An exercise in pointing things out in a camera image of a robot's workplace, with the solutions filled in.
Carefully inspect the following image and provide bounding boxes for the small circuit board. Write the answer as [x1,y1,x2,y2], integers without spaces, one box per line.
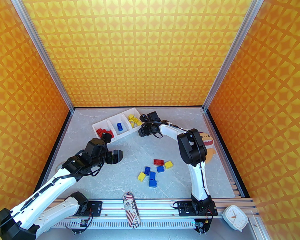
[194,219,210,234]
[75,219,89,234]

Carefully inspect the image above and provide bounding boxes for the aluminium corner post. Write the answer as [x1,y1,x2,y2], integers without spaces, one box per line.
[2,0,75,112]
[202,0,265,112]

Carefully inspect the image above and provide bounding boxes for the white slotted cable duct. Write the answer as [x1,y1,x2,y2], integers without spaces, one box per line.
[50,218,262,231]

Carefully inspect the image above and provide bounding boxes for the aluminium front rail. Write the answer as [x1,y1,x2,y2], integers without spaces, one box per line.
[52,198,259,219]

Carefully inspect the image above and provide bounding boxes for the aluminium side rail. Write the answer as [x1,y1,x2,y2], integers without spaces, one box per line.
[229,181,246,198]

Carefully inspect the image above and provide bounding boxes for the black table edge strip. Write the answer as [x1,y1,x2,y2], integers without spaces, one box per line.
[36,110,74,188]
[205,108,251,198]

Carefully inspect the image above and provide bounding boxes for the white plastic bin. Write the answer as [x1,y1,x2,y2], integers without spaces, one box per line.
[107,113,132,137]
[92,119,117,142]
[122,107,143,132]

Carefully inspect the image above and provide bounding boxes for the rolled printed striped pouch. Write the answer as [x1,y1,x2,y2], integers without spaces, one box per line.
[122,191,141,229]

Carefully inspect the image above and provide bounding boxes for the white analog clock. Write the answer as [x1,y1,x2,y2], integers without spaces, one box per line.
[222,205,250,232]

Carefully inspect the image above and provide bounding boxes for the orange shark plush toy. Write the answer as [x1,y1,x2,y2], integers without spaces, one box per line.
[199,131,217,163]

